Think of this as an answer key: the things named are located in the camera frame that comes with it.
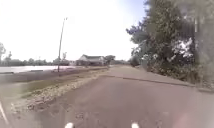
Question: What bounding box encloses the robot's own part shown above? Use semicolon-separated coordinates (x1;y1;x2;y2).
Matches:
64;122;75;128
130;122;141;128

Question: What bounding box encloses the tall lamp pole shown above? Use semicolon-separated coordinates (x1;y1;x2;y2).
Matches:
56;17;69;73

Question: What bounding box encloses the row of trees and bushes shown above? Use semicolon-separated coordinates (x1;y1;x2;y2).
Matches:
125;0;214;90

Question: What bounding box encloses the pale water surface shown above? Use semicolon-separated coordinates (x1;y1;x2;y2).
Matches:
0;65;77;75

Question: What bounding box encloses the grass verge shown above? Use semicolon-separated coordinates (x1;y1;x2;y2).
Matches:
0;65;111;101

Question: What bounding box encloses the gravel strip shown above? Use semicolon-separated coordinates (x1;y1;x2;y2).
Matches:
10;68;110;114

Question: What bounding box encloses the low building with pitched roof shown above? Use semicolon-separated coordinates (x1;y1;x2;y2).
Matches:
75;54;106;67

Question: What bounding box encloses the brown dirt road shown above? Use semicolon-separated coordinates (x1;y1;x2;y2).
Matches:
0;64;214;128

